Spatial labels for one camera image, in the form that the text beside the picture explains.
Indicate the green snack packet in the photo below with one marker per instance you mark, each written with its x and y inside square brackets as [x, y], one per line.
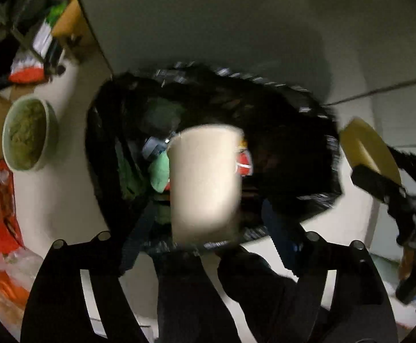
[159, 171]

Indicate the red white wrapper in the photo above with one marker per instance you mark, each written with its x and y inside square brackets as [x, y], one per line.
[244, 159]

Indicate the clear bag with carrots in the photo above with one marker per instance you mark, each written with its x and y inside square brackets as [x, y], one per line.
[7, 286]

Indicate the tan box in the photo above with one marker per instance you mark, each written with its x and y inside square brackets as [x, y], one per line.
[68, 21]

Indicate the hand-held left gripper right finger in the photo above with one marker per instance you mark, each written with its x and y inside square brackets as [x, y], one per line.
[279, 232]

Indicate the red white packet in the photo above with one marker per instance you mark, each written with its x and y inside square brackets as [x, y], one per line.
[25, 69]

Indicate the black trash bag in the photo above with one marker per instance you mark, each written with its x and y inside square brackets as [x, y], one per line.
[283, 132]

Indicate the blue snack packet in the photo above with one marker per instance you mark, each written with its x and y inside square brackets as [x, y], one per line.
[154, 147]

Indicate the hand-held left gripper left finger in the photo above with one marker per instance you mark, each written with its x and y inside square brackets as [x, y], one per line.
[138, 235]

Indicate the round yellow sponge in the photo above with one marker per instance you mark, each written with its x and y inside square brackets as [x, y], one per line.
[369, 146]

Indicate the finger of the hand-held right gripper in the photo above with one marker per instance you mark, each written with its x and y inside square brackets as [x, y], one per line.
[379, 185]
[410, 164]

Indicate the beige paper cup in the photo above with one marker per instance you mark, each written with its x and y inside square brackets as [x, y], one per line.
[204, 182]

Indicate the green bowl with leftovers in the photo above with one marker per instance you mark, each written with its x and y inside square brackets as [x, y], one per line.
[27, 134]

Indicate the red plastic packaging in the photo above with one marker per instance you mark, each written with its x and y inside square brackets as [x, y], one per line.
[2, 221]

